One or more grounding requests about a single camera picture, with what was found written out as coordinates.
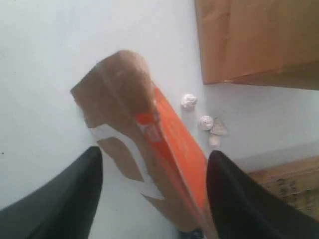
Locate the small crumpled paper bit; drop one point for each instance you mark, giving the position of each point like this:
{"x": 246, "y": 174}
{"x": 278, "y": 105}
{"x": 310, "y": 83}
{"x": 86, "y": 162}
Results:
{"x": 214, "y": 140}

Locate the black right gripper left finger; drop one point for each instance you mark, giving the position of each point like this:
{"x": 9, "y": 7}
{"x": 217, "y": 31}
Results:
{"x": 64, "y": 208}

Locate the brown paper shopping bag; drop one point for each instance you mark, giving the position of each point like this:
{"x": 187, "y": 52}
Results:
{"x": 259, "y": 42}

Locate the crumpled white paper ball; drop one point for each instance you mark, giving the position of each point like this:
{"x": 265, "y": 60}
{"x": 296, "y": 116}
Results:
{"x": 188, "y": 102}

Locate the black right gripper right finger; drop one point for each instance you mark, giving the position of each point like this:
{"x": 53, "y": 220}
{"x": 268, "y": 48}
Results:
{"x": 242, "y": 209}

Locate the brown kraft stand-up pouch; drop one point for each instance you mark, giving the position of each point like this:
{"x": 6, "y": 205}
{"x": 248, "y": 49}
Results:
{"x": 134, "y": 124}

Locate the spaghetti packet with Italian flag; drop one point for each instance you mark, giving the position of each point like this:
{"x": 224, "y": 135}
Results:
{"x": 295, "y": 183}

